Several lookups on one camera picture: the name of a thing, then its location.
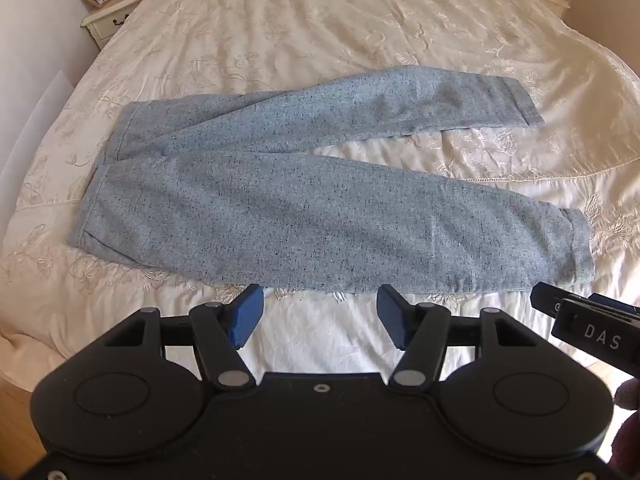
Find white left nightstand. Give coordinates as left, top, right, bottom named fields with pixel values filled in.
left=80, top=0, right=142, bottom=50

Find grey speckled pants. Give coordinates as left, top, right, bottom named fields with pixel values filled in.
left=68, top=66, right=594, bottom=294

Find right hand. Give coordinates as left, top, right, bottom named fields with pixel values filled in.
left=608, top=378, right=640, bottom=479

